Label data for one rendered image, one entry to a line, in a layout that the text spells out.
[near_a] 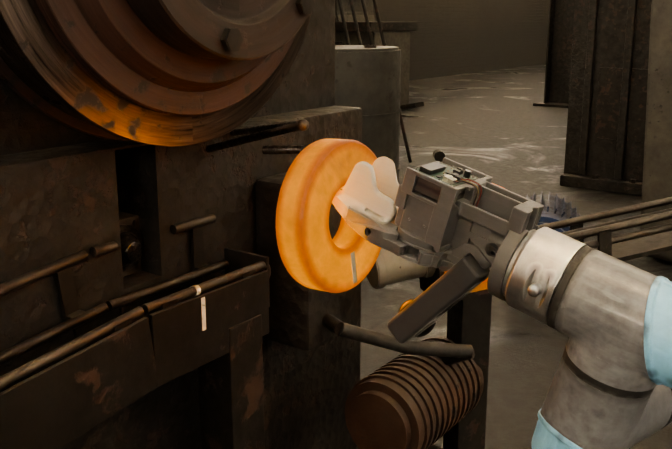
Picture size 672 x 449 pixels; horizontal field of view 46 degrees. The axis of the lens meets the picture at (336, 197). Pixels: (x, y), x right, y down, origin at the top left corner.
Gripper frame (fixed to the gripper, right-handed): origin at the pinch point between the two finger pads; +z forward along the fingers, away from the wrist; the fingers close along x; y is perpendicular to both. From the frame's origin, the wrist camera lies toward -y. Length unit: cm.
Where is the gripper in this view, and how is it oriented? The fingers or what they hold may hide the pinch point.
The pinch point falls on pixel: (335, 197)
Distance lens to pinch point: 78.4
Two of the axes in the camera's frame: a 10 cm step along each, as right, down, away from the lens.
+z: -7.8, -3.8, 5.0
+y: 2.2, -9.1, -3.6
